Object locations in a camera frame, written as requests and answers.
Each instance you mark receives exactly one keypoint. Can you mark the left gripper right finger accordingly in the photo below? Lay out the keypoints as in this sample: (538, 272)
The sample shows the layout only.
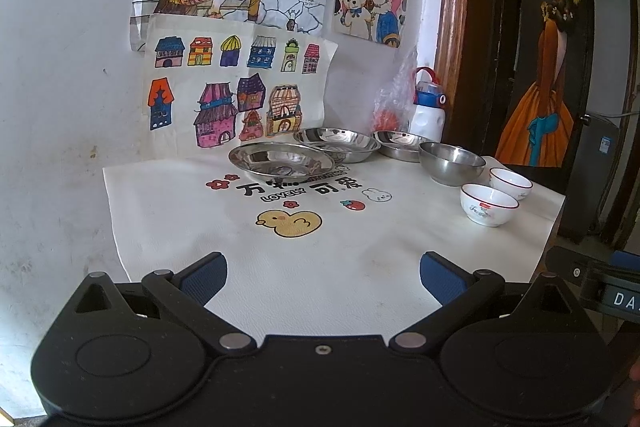
(461, 295)

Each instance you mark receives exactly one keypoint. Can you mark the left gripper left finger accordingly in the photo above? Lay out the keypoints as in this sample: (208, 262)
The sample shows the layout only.
(182, 296)

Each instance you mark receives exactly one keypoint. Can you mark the white ceramic bowl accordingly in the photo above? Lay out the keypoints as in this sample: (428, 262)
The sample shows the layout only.
(510, 182)
(487, 206)

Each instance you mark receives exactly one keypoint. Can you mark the steel bowl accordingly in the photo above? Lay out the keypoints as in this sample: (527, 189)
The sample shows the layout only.
(450, 165)

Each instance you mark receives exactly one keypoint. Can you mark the steel plate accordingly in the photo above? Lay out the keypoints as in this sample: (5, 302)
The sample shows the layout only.
(344, 146)
(281, 161)
(399, 145)

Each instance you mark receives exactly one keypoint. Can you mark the grey appliance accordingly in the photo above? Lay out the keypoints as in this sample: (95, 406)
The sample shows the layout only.
(593, 170)

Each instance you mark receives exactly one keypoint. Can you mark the white blue water bottle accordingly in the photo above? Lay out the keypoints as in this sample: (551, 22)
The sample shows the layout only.
(429, 116)

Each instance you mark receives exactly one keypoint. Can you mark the red ball in bag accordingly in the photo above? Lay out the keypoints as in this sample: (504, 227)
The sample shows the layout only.
(386, 120)

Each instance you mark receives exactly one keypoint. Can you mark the clear plastic bag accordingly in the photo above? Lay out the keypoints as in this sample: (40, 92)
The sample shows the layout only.
(397, 94)

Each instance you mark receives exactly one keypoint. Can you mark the houses drawing paper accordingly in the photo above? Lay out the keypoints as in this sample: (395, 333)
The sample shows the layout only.
(209, 85)

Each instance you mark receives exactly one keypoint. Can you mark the orange dress girl painting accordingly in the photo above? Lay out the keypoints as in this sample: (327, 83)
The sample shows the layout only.
(550, 84)

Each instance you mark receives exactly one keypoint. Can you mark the wooden door frame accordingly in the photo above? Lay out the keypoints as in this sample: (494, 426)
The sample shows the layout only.
(465, 50)

